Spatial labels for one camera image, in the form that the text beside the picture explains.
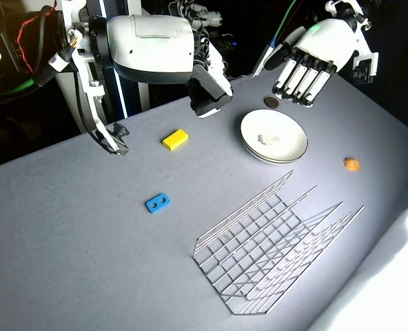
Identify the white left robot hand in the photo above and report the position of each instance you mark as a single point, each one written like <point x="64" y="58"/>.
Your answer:
<point x="324" y="41"/>

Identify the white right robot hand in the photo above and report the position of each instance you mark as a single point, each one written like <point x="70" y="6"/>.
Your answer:
<point x="149" y="45"/>

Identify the white round plate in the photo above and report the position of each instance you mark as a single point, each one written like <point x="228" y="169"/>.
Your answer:
<point x="269" y="127"/>
<point x="253" y="154"/>

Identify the white robot torso column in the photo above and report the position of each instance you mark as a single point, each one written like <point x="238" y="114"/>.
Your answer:
<point x="138" y="96"/>

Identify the dark brown sandwich cookie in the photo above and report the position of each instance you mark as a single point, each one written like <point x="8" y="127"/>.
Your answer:
<point x="271" y="102"/>

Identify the yellow rectangular block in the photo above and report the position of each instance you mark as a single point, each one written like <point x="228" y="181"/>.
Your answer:
<point x="174" y="139"/>

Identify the small orange round toy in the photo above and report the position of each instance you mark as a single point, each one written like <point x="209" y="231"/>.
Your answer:
<point x="352" y="165"/>

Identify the blue block with two holes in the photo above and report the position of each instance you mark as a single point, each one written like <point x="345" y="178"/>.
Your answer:
<point x="149" y="207"/>

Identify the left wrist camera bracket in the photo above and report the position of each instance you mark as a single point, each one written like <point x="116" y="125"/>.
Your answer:
<point x="364" y="69"/>

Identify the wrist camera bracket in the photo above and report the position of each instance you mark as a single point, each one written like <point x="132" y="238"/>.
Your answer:
<point x="364" y="69"/>
<point x="87" y="74"/>

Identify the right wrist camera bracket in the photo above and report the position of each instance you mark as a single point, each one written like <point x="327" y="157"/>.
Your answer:
<point x="87" y="74"/>

